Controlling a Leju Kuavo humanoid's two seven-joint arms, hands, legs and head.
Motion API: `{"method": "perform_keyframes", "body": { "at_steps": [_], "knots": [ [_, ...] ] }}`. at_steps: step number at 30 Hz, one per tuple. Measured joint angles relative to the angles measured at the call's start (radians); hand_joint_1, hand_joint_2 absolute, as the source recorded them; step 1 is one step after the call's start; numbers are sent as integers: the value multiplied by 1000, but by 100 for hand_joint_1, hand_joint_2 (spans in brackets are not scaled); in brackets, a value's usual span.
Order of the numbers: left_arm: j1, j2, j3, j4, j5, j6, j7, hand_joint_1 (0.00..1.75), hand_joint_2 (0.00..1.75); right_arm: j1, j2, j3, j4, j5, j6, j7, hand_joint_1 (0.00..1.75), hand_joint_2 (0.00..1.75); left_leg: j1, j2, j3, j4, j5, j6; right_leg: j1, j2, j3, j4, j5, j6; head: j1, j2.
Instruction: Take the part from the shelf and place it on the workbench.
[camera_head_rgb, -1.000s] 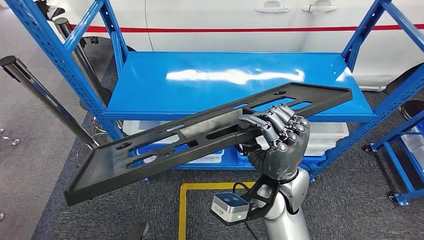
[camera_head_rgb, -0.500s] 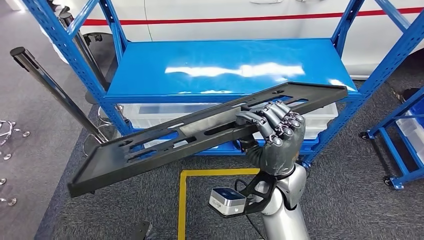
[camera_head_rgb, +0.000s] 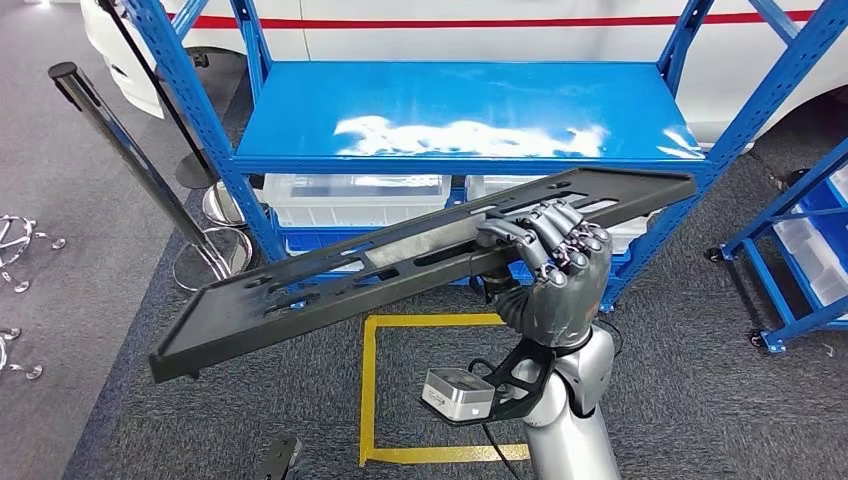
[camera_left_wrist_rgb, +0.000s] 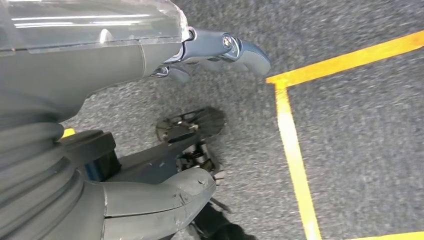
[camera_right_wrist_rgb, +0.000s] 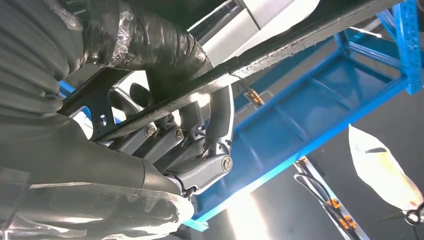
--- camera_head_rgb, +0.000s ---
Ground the black camera bracket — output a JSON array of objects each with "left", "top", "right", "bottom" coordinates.
[{"left": 423, "top": 337, "right": 558, "bottom": 429}]

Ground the blue metal shelf rack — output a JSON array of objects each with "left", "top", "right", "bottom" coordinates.
[{"left": 122, "top": 0, "right": 848, "bottom": 314}]

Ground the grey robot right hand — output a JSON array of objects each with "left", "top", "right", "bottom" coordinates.
[{"left": 473, "top": 200, "right": 614, "bottom": 350}]

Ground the chrome stanchion post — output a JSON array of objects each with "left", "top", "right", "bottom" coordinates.
[
  {"left": 200, "top": 180, "right": 248, "bottom": 229},
  {"left": 47, "top": 61, "right": 254, "bottom": 293}
]

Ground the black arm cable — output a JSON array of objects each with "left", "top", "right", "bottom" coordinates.
[{"left": 480, "top": 422, "right": 515, "bottom": 480}]

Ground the blue wheeled shelf cart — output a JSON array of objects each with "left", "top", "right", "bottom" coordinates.
[{"left": 705, "top": 135, "right": 848, "bottom": 356}]

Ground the white car red stripe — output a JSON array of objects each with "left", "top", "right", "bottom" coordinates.
[{"left": 79, "top": 0, "right": 848, "bottom": 150}]

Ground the long black plastic part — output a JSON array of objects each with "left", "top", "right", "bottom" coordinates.
[{"left": 148, "top": 166, "right": 698, "bottom": 386}]

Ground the black stanchion post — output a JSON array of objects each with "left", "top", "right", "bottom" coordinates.
[{"left": 97, "top": 0, "right": 221, "bottom": 191}]

